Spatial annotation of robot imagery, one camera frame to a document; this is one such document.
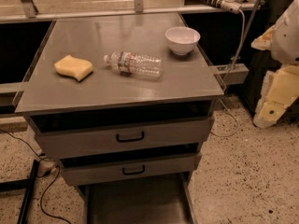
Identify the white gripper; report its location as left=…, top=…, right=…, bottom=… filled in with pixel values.
left=251, top=26, right=299, bottom=128

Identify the clear plastic water bottle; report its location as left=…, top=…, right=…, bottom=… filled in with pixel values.
left=104, top=51, right=163, bottom=78

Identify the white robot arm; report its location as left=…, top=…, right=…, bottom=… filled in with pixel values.
left=251, top=0, right=299, bottom=128

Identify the grey drawer cabinet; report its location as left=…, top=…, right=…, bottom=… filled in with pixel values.
left=14, top=12, right=225, bottom=224

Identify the open bottom drawer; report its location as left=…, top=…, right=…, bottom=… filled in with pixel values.
left=83, top=174, right=198, bottom=224

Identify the middle grey drawer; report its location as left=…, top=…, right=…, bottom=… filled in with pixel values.
left=62, top=152, right=202, bottom=186

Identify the grey drawer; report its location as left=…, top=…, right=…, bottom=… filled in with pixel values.
left=30, top=116, right=214, bottom=159
left=62, top=152, right=202, bottom=186

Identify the top grey drawer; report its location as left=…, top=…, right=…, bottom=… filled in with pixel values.
left=30, top=116, right=214, bottom=159

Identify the dark side cabinet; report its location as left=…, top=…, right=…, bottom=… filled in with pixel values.
left=239, top=0, right=293, bottom=115

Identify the white power strip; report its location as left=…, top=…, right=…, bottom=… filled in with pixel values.
left=199, top=0, right=241, bottom=14

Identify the white bowl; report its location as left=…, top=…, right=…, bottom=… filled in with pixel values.
left=165, top=27, right=201, bottom=55

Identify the yellow sponge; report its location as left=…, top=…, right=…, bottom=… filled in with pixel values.
left=54, top=55, right=93, bottom=82

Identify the grey metal rail bracket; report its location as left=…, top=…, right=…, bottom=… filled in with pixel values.
left=211, top=63, right=249, bottom=87

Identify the white power cable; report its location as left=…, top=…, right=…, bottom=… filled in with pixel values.
left=210, top=9, right=247, bottom=139

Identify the black middle drawer handle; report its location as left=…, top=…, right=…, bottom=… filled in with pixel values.
left=122, top=165, right=146, bottom=175

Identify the black drawer handle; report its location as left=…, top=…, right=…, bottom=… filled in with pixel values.
left=115, top=132, right=145, bottom=143
left=122, top=165, right=146, bottom=175

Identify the black top drawer handle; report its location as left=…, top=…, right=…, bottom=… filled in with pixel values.
left=115, top=132, right=145, bottom=143

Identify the black metal floor frame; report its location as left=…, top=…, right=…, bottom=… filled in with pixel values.
left=0, top=161, right=39, bottom=224

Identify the black floor cable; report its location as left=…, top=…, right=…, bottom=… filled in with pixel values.
left=0, top=128, right=73, bottom=224

